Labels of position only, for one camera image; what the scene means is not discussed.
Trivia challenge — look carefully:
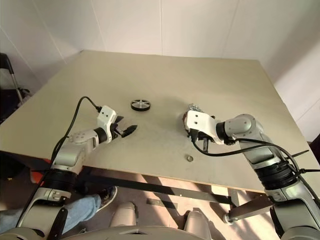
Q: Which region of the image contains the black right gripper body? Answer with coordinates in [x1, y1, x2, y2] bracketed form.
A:
[186, 126, 214, 146]

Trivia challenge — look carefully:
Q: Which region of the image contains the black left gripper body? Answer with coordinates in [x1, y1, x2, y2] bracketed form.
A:
[109, 116, 126, 142]

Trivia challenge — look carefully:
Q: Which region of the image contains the black silver spoked rotor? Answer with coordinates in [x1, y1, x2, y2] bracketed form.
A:
[130, 99, 153, 112]

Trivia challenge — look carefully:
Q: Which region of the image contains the black table crossbar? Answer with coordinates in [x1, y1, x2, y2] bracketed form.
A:
[77, 172, 233, 205]

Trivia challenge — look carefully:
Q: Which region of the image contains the dark patterned sneaker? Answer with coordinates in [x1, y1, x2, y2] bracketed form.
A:
[96, 186, 118, 213]

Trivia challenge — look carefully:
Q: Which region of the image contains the grey table leg with caster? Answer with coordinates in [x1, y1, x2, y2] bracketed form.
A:
[223, 189, 276, 225]

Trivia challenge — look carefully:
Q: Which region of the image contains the beige rounded right leg cover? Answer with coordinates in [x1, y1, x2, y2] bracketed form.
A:
[184, 209, 213, 235]

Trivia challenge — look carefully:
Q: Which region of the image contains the beige rounded leg cover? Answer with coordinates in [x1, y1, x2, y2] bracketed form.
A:
[184, 209, 213, 235]
[109, 201, 137, 228]

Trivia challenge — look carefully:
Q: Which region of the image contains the beige rounded left leg cover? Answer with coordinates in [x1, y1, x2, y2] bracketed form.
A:
[109, 201, 137, 228]

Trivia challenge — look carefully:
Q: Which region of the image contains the orange sheet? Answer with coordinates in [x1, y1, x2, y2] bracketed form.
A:
[31, 171, 48, 183]

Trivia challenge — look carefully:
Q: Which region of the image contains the blue jeans leg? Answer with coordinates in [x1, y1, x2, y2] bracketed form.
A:
[0, 193, 102, 236]

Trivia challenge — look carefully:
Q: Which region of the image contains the grey robot torso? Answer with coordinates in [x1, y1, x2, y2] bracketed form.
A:
[59, 225, 283, 240]

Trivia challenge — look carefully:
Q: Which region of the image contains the dark brown furniture piece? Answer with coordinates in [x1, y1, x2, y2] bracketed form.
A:
[308, 132, 320, 151]

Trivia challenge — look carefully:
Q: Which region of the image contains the black bag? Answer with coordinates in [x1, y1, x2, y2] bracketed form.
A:
[0, 152, 26, 181]

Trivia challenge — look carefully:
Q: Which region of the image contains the black and silver trolley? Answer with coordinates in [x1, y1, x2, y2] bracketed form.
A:
[0, 52, 33, 121]

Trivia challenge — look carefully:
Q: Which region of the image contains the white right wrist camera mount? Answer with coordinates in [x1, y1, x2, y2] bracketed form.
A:
[186, 110, 225, 146]

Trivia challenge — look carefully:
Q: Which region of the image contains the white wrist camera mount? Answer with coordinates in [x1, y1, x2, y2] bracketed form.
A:
[96, 105, 118, 144]
[186, 110, 225, 146]

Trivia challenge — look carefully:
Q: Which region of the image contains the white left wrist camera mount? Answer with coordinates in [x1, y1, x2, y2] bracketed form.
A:
[96, 105, 118, 144]

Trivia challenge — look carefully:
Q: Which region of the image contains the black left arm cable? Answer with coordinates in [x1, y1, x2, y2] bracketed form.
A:
[17, 96, 103, 226]

